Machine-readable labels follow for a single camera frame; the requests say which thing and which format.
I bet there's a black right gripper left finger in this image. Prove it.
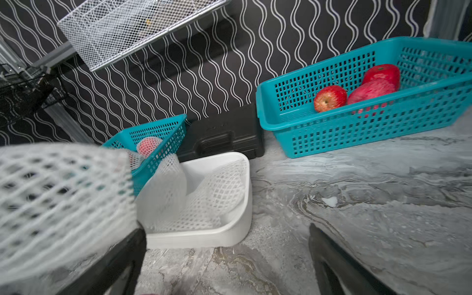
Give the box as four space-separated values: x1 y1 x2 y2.
59 227 147 295

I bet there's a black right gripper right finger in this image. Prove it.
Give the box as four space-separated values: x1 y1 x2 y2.
309 223 396 295

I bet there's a red apple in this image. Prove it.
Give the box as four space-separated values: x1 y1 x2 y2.
313 86 347 113
347 79 398 105

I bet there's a white plastic tub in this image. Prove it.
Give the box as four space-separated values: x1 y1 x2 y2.
136 152 253 249

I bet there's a teal basket left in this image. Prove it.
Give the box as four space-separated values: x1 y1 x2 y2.
103 114 187 195

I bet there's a teal basket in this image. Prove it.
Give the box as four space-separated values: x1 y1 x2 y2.
103 114 187 195
256 37 472 158

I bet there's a black plastic tool case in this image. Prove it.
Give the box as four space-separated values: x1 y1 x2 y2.
177 103 265 162

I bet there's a teal basket right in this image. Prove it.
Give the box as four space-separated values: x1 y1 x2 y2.
256 37 472 158

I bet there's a black wire wall basket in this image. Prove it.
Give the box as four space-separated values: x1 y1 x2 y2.
1 64 69 128

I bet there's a clear wall basket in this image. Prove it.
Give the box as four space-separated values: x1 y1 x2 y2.
57 0 228 72

